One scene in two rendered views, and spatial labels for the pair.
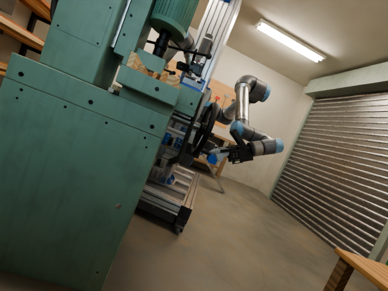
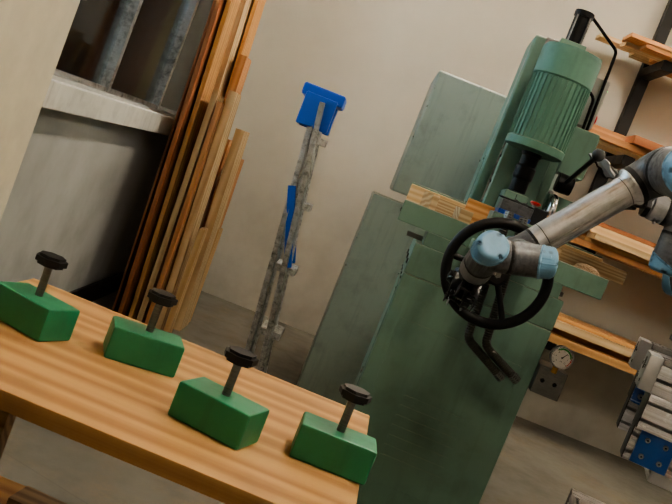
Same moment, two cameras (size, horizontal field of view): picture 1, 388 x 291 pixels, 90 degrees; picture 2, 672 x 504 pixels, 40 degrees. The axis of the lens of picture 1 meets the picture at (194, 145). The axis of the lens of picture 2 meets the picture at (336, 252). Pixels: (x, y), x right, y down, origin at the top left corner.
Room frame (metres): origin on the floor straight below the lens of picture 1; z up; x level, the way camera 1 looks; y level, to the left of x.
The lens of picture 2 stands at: (1.08, -2.41, 0.91)
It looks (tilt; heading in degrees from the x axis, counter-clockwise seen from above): 5 degrees down; 102
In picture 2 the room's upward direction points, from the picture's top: 22 degrees clockwise
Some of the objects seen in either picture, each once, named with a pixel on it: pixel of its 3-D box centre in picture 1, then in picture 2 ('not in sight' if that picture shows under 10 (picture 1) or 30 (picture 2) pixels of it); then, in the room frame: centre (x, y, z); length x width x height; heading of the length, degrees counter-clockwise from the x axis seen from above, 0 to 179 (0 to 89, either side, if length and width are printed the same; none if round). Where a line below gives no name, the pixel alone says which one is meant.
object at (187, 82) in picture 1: (190, 85); (522, 210); (0.98, 0.13, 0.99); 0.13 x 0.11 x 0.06; 9
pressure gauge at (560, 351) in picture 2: (169, 142); (559, 360); (1.22, 0.15, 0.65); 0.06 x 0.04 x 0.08; 9
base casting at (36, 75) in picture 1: (111, 103); (476, 277); (0.92, 0.44, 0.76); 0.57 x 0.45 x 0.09; 99
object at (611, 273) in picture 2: (149, 84); (528, 240); (1.02, 0.33, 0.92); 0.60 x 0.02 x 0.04; 9
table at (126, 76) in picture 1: (165, 100); (500, 248); (0.96, 0.22, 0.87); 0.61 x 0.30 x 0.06; 9
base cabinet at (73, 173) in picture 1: (82, 179); (427, 396); (0.91, 0.44, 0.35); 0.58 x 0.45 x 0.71; 99
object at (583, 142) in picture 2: not in sight; (577, 154); (1.05, 0.56, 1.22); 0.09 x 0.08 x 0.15; 99
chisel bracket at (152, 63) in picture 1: (149, 64); (510, 206); (0.93, 0.34, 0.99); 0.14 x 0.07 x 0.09; 99
